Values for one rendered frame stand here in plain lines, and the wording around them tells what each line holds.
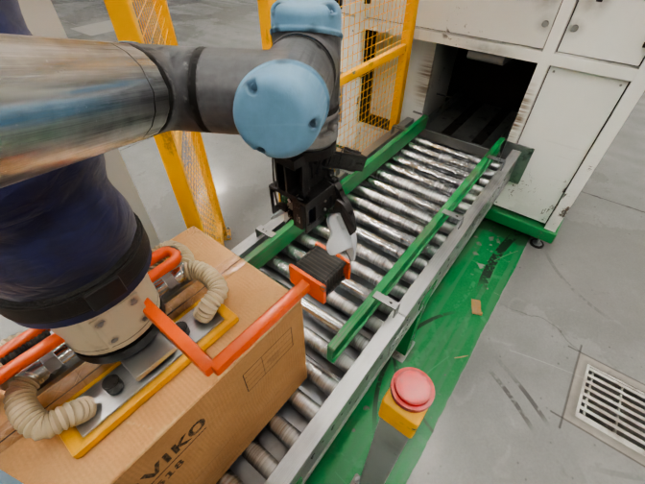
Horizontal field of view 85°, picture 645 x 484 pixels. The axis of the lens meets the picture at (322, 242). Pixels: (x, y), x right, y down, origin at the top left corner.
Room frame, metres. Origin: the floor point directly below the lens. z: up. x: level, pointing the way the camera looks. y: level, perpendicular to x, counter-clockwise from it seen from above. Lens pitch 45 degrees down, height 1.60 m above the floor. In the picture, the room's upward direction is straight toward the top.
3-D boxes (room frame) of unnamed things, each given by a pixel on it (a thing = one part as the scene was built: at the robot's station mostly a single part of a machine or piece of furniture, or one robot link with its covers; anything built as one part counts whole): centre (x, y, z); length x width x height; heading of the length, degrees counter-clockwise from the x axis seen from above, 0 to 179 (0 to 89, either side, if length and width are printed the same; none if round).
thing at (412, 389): (0.24, -0.15, 1.02); 0.07 x 0.07 x 0.04
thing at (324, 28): (0.42, 0.02, 1.47); 0.09 x 0.08 x 0.11; 172
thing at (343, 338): (1.13, -0.54, 0.60); 1.60 x 0.10 x 0.09; 142
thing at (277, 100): (0.33, 0.05, 1.46); 0.11 x 0.11 x 0.08; 82
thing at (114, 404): (0.32, 0.32, 0.97); 0.34 x 0.10 x 0.05; 140
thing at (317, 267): (0.44, 0.00, 1.08); 0.09 x 0.08 x 0.05; 50
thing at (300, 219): (0.42, 0.02, 1.31); 0.09 x 0.08 x 0.12; 140
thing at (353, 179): (1.46, -0.12, 0.60); 1.60 x 0.10 x 0.09; 142
